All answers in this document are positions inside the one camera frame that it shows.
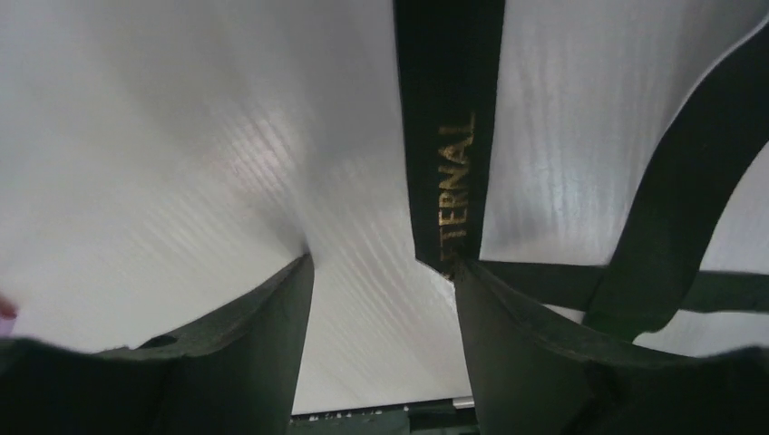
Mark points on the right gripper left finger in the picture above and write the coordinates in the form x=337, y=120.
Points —
x=232, y=371

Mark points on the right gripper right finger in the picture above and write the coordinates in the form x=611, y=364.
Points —
x=533, y=371

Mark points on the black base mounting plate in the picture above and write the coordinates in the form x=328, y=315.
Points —
x=447, y=416

